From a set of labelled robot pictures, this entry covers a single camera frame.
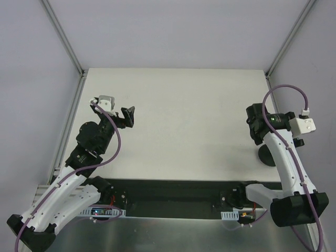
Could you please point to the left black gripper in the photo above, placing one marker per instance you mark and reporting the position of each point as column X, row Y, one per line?
column 119, row 119

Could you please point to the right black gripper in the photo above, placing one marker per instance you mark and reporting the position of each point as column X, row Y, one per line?
column 297, row 142

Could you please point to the black round-base phone stand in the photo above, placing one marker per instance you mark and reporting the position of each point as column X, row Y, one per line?
column 265, row 156

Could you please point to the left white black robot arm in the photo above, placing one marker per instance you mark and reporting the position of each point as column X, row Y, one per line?
column 97, row 145

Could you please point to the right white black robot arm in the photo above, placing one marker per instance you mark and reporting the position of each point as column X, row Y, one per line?
column 277, row 134

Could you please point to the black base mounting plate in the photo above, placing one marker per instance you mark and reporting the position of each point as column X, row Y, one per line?
column 175, row 199

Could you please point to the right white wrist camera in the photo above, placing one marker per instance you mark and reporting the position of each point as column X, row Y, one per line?
column 309, row 122

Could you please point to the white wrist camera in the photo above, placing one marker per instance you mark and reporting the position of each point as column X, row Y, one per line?
column 106, row 103
column 309, row 122

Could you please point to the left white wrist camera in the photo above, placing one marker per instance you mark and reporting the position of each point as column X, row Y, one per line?
column 106, row 103

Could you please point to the left aluminium corner post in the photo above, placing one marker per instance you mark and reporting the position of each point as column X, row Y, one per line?
column 62, row 36

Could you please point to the aluminium corner post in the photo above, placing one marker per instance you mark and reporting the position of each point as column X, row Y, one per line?
column 62, row 36
column 305, row 12

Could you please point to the right white cable duct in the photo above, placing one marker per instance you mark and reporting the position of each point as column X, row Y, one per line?
column 230, row 216

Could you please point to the white cable duct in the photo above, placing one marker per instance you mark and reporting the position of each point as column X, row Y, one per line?
column 110, row 212
column 230, row 216

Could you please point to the left white cable duct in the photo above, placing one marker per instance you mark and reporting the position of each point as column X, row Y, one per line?
column 110, row 212

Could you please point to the right aluminium corner post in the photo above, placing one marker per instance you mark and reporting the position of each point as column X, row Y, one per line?
column 305, row 12

